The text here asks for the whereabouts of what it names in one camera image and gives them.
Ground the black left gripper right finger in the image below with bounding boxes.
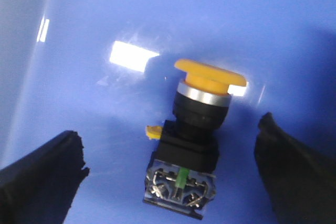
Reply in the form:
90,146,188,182
254,112,335,223

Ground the yellow mushroom push button switch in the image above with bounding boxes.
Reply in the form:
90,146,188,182
143,59,247,220

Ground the blue plastic tray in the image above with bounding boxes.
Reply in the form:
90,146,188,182
1,0,335,223

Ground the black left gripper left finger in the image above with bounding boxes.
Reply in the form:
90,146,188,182
1,131,90,223

